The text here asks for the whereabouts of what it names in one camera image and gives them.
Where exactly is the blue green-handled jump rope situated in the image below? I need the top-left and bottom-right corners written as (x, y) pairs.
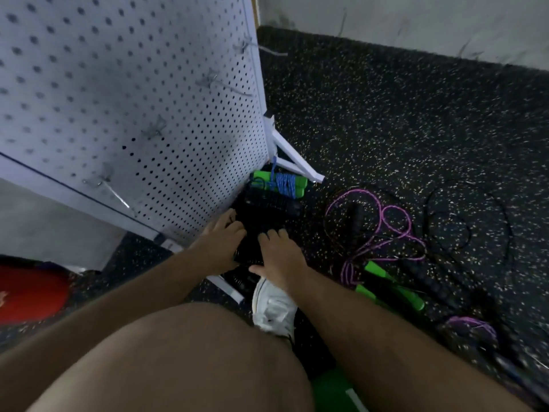
top-left (249, 169), bottom-right (309, 201)

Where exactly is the person's right hand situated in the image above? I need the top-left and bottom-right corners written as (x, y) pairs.
top-left (249, 228), bottom-right (310, 294)

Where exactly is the person's right forearm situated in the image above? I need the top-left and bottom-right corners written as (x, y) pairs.
top-left (287, 268), bottom-right (533, 412)

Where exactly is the white pegboard stand foot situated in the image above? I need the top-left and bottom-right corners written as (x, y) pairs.
top-left (262, 111), bottom-right (326, 184)
top-left (154, 234), bottom-right (247, 307)

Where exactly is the person's left leg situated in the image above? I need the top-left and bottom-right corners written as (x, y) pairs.
top-left (26, 303), bottom-right (315, 412)

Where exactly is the black foam-handled jump rope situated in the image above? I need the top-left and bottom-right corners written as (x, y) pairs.
top-left (233, 217), bottom-right (269, 270)
top-left (236, 191), bottom-right (303, 232)

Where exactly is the white pegboard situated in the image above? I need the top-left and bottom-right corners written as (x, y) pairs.
top-left (0, 0), bottom-right (274, 247)

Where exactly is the person's left forearm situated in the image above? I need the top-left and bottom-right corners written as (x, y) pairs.
top-left (0, 251), bottom-right (211, 391)

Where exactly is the white left shoe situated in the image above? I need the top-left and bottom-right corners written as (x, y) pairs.
top-left (250, 277), bottom-right (300, 342)

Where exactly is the pile of jump ropes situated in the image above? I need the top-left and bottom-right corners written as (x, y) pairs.
top-left (321, 180), bottom-right (549, 400)

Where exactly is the red floor object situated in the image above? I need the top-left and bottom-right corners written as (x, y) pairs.
top-left (0, 263), bottom-right (75, 325)

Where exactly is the person's left hand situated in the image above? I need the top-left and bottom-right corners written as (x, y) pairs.
top-left (189, 208), bottom-right (249, 276)

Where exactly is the metal pegboard hook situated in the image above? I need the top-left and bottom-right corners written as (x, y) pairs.
top-left (144, 118), bottom-right (171, 141)
top-left (84, 174), bottom-right (132, 211)
top-left (196, 71), bottom-right (255, 100)
top-left (233, 37), bottom-right (289, 60)

